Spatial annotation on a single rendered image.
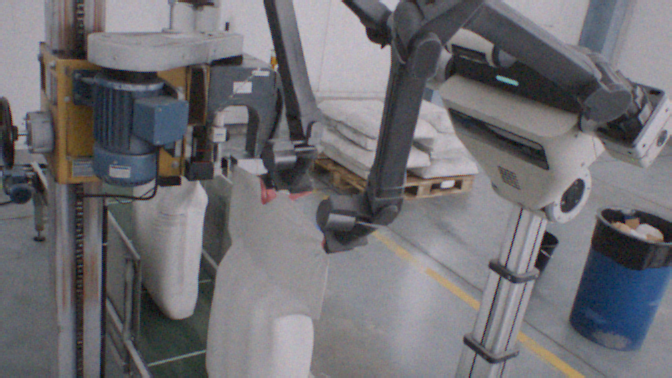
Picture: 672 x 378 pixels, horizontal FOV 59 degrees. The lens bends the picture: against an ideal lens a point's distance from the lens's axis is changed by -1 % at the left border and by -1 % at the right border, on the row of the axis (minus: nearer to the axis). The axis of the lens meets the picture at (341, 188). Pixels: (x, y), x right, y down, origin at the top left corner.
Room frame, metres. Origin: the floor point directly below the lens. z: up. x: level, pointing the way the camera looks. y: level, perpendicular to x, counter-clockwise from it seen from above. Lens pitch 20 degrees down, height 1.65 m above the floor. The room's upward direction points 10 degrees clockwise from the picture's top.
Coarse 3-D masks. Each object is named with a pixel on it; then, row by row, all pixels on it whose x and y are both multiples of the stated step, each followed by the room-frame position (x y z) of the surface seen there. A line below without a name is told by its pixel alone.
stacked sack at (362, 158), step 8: (344, 144) 4.43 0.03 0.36; (352, 144) 4.42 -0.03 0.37; (344, 152) 4.38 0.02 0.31; (352, 152) 4.33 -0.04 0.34; (360, 152) 4.28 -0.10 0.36; (368, 152) 4.26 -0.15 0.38; (416, 152) 4.49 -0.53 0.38; (352, 160) 4.30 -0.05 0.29; (360, 160) 4.23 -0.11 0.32; (368, 160) 4.18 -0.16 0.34; (416, 160) 4.41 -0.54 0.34; (424, 160) 4.47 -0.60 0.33; (360, 168) 4.22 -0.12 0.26; (368, 168) 4.15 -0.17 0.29
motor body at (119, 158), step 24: (96, 96) 1.28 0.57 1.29; (120, 96) 1.27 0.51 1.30; (144, 96) 1.30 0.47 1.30; (96, 120) 1.28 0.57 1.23; (120, 120) 1.27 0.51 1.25; (96, 144) 1.31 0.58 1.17; (120, 144) 1.27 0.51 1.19; (144, 144) 1.30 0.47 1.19; (96, 168) 1.28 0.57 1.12; (120, 168) 1.26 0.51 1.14; (144, 168) 1.29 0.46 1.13
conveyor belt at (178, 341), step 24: (120, 192) 2.80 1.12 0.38; (120, 216) 2.53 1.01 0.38; (144, 288) 1.96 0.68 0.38; (144, 312) 1.81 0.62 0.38; (144, 336) 1.67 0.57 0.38; (168, 336) 1.70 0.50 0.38; (192, 336) 1.72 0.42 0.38; (144, 360) 1.56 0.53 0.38; (168, 360) 1.57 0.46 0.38; (192, 360) 1.59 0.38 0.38
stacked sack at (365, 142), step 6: (336, 126) 4.64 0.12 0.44; (342, 126) 4.57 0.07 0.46; (348, 126) 4.52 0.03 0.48; (342, 132) 4.55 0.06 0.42; (348, 132) 4.48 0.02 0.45; (354, 132) 4.42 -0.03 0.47; (354, 138) 4.40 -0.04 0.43; (360, 138) 4.32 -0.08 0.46; (366, 138) 4.29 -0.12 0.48; (360, 144) 4.31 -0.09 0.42; (366, 144) 4.26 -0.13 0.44; (372, 144) 4.28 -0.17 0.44; (372, 150) 4.30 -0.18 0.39
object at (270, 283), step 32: (256, 192) 1.44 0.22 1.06; (256, 224) 1.42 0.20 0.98; (288, 224) 1.30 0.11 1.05; (224, 256) 1.51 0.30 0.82; (256, 256) 1.40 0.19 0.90; (288, 256) 1.29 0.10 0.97; (320, 256) 1.21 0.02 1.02; (224, 288) 1.44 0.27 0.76; (256, 288) 1.35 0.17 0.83; (288, 288) 1.28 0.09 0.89; (320, 288) 1.20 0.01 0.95; (224, 320) 1.42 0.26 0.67; (256, 320) 1.28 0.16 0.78; (288, 320) 1.28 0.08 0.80; (224, 352) 1.39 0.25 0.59; (256, 352) 1.26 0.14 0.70; (288, 352) 1.25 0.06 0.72
